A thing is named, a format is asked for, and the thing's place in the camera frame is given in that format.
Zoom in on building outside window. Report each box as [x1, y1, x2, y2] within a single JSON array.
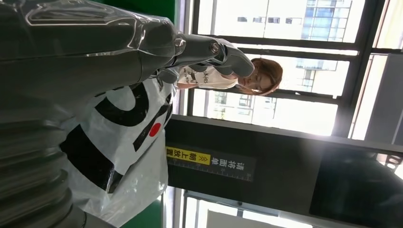
[[296, 0, 355, 94]]

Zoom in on black inbound machine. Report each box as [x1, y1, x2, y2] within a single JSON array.
[[165, 53, 403, 228]]

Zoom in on person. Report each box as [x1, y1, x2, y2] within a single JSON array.
[[174, 57, 283, 96]]

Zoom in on white plastic mailer package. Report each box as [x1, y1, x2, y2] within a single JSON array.
[[59, 74, 177, 227]]

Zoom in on yellow and black label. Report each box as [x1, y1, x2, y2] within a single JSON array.
[[166, 145, 256, 182]]

